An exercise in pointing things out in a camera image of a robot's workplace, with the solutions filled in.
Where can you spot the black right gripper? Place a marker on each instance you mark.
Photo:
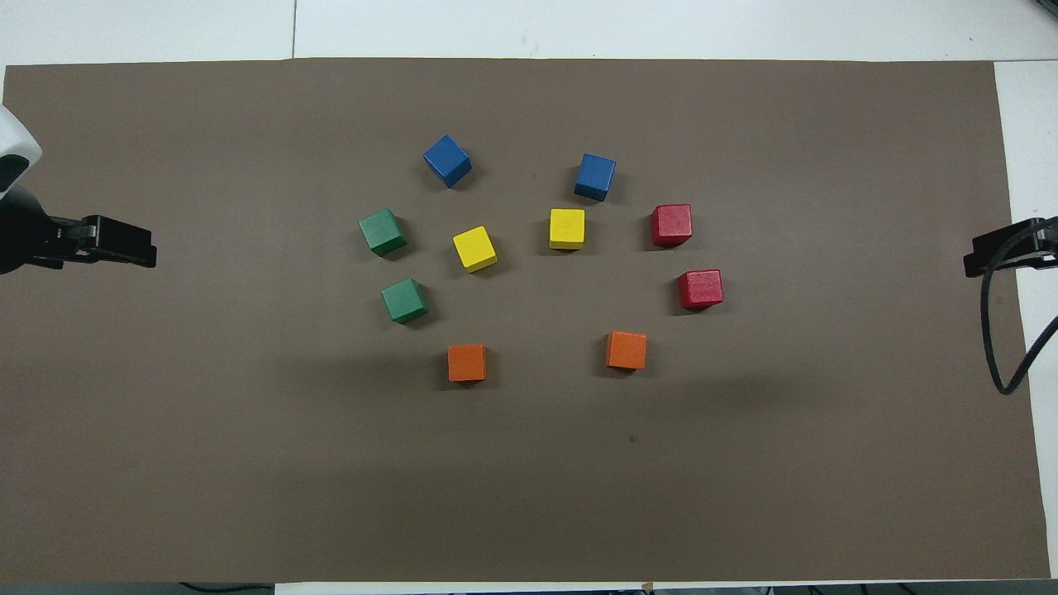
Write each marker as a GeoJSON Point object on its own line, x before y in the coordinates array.
{"type": "Point", "coordinates": [1048, 240]}

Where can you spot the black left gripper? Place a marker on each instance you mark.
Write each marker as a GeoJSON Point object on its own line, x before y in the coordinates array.
{"type": "Point", "coordinates": [21, 235]}

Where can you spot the green wooden cube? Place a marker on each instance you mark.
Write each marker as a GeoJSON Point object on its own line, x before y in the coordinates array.
{"type": "Point", "coordinates": [404, 300]}
{"type": "Point", "coordinates": [382, 231]}

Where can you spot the red wooden cube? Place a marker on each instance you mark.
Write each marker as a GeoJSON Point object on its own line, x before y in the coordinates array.
{"type": "Point", "coordinates": [701, 289]}
{"type": "Point", "coordinates": [671, 225]}

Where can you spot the brown table mat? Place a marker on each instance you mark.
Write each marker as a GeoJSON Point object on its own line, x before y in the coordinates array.
{"type": "Point", "coordinates": [248, 454]}

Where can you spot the blue wooden cube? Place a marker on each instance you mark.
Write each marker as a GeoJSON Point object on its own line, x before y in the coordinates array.
{"type": "Point", "coordinates": [595, 177]}
{"type": "Point", "coordinates": [447, 160]}

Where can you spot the yellow wooden cube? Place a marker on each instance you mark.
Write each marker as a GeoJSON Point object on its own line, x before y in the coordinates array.
{"type": "Point", "coordinates": [567, 228]}
{"type": "Point", "coordinates": [474, 249]}

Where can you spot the orange wooden cube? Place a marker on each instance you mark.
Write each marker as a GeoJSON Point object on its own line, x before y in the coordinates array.
{"type": "Point", "coordinates": [467, 363]}
{"type": "Point", "coordinates": [626, 350]}

